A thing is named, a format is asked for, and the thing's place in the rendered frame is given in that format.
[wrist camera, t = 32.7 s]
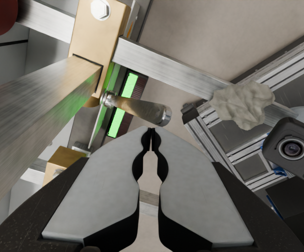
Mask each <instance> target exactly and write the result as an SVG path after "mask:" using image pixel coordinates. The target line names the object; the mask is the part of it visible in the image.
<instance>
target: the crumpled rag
mask: <svg viewBox="0 0 304 252"><path fill-rule="evenodd" d="M274 100H275V95H274V93H273V92H272V90H271V89H270V87H269V85H266V84H262V83H258V82H255V81H253V80H250V81H249V82H248V83H247V84H246V85H242V86H238V85H236V84H231V85H228V86H227V87H226V88H224V89H223V90H214V95H213V99H212V100H211V101H210V102H209V104H210V105H211V106H212V108H214V109H215V111H216V113H217V114H218V117H219V118H220V119H221V120H223V121H228V120H233V121H234V122H236V124H237V125H238V127H240V128H241V129H243V130H247V131H248V130H251V129H252V128H254V127H255V126H258V125H260V124H263V122H264V120H265V113H264V107H266V106H268V105H271V104H272V103H273V102H274Z"/></svg>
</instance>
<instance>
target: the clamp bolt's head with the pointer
mask: <svg viewBox="0 0 304 252"><path fill-rule="evenodd" d="M108 92H109V91H108V90H107V89H106V88H105V89H104V91H103V93H102V95H101V98H100V102H99V104H100V105H101V104H103V105H104V104H105V100H106V97H107V94H108Z"/></svg>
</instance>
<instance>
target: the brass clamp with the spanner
mask: <svg viewBox="0 0 304 252"><path fill-rule="evenodd" d="M93 1H94V0H79V1H78V6H77V11H76V16H75V21H74V26H73V31H72V36H71V41H70V46H69V50H68V55H67V58H69V57H71V56H77V57H80V58H82V59H85V60H87V61H90V62H92V63H95V64H97V65H100V66H102V68H101V72H100V75H99V79H98V82H97V86H96V89H95V92H94V93H93V94H92V95H91V97H90V98H89V99H88V100H87V101H86V102H85V104H84V105H83V106H82V107H87V108H93V107H97V106H99V105H100V100H101V96H102V94H103V91H104V89H105V88H107V87H108V84H109V80H110V77H111V74H112V71H113V67H114V64H115V62H113V61H112V59H113V56H114V53H115V50H116V46H117V43H118V40H119V37H121V36H123V35H124V32H125V29H126V25H127V22H128V19H129V16H130V13H131V7H130V6H128V5H127V4H125V3H123V2H120V1H118V0H106V1H107V2H108V4H109V6H110V15H109V17H108V18H107V19H106V20H98V19H96V18H95V17H94V16H93V14H92V13H91V3H92V2H93Z"/></svg>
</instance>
